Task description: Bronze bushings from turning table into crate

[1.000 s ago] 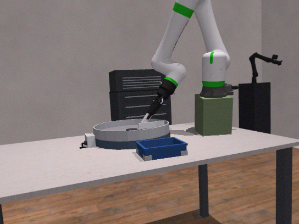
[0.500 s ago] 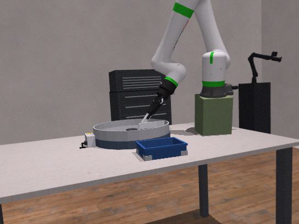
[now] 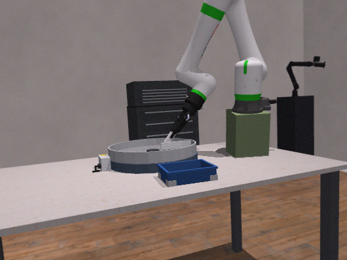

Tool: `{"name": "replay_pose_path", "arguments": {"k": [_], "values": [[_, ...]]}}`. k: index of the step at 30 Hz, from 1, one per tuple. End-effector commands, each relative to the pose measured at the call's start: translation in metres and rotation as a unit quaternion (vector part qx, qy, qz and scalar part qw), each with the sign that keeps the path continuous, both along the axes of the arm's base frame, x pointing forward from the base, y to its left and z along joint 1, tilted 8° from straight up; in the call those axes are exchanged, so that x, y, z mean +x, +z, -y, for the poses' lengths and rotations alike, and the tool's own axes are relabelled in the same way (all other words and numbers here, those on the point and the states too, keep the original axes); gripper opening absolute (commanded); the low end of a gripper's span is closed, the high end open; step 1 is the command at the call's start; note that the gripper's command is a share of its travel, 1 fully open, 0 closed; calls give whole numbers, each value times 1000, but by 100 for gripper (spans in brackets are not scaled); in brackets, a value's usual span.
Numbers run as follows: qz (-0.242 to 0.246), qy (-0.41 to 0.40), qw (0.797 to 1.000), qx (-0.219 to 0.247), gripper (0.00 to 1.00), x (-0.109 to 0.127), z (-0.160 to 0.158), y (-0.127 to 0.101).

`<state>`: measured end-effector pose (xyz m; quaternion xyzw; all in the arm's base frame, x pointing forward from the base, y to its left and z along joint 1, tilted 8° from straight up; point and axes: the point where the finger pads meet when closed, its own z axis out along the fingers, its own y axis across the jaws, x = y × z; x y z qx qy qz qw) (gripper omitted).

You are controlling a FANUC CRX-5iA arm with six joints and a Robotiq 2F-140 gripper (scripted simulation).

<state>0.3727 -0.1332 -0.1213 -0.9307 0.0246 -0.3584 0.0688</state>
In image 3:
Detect blue shallow tray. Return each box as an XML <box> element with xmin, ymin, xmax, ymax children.
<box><xmin>157</xmin><ymin>159</ymin><xmax>218</xmax><ymax>187</ymax></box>

